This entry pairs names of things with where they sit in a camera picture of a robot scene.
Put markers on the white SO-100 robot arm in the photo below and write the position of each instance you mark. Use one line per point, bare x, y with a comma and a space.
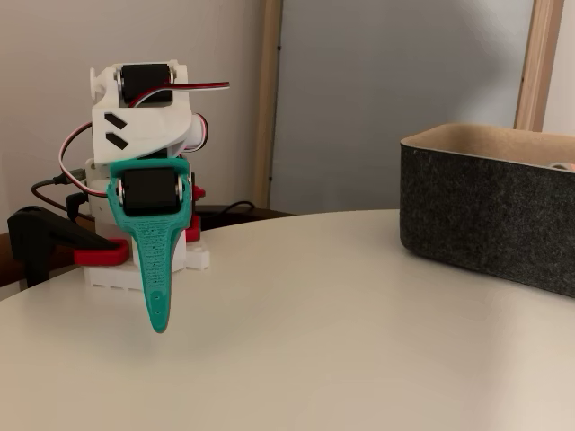
135, 130

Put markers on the dark grey felt bin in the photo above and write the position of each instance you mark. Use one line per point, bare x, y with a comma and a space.
485, 215

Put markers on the black red table clamp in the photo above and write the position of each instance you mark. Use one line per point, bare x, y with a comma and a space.
45, 233
195, 231

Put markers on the grey shelf back panel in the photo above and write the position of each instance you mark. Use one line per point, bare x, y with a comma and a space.
395, 67

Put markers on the light wooden shelf post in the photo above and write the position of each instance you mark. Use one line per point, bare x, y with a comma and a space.
267, 112
536, 67

